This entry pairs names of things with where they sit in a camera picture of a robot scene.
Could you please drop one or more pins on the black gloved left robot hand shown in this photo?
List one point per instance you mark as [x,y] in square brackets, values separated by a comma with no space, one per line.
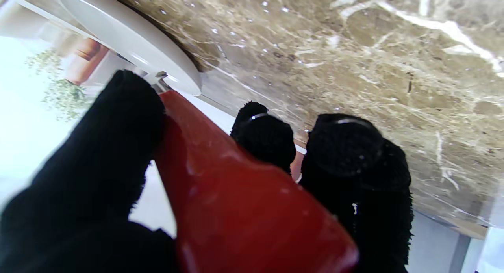
[90,178]

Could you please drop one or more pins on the tall terracotta vase with flowers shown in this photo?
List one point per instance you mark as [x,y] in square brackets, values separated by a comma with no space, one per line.
[80,62]

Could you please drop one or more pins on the white round plate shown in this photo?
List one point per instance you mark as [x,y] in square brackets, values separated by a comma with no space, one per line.
[130,36]

